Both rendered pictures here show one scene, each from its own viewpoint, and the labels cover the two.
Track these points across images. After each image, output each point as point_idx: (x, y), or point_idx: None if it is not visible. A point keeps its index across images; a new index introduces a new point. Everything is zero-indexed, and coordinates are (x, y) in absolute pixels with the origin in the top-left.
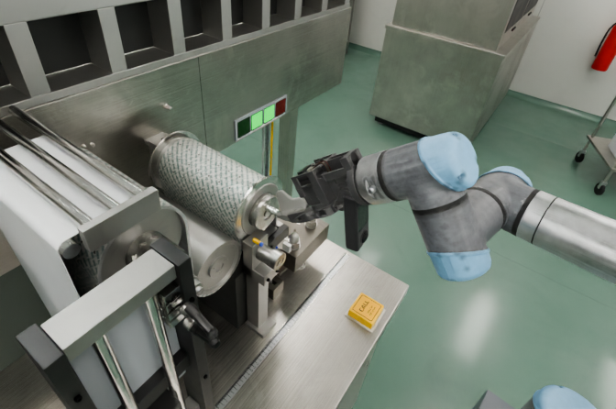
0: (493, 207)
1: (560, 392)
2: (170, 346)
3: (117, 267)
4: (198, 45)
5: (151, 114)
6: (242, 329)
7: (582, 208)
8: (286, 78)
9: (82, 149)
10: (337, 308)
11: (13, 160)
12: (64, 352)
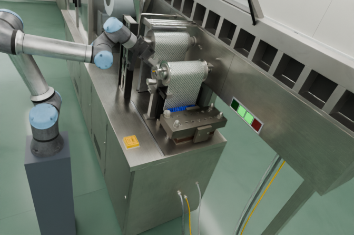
0: (98, 42)
1: (50, 114)
2: None
3: None
4: (240, 52)
5: (214, 57)
6: None
7: (77, 45)
8: (268, 115)
9: (186, 36)
10: (139, 136)
11: (173, 20)
12: (124, 16)
